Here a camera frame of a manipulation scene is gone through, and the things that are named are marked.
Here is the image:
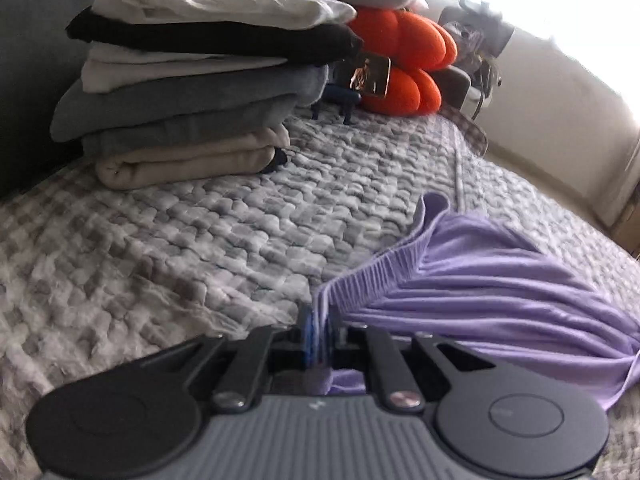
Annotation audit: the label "beige curtain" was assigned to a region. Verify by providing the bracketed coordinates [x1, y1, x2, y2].
[600, 125, 640, 228]

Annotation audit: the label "orange pumpkin cushion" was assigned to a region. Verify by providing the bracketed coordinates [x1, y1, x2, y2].
[345, 7, 458, 118]

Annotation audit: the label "stack of folded clothes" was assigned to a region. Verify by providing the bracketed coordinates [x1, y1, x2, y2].
[50, 0, 363, 191]

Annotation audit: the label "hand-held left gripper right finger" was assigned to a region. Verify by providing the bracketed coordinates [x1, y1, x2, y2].
[315, 310, 501, 411]

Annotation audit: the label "wooden shelf unit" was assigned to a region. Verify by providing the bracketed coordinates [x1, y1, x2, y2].
[612, 210, 640, 261]

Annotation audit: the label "grey office chair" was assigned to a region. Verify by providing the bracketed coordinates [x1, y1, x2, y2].
[440, 0, 516, 121]

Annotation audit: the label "purple pants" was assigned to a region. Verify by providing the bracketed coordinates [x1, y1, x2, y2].
[310, 192, 640, 411]

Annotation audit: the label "grey backpack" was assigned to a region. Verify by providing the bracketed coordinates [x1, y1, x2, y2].
[447, 17, 496, 78]

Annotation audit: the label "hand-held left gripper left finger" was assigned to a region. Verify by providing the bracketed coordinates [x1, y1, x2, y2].
[135, 302, 315, 411]

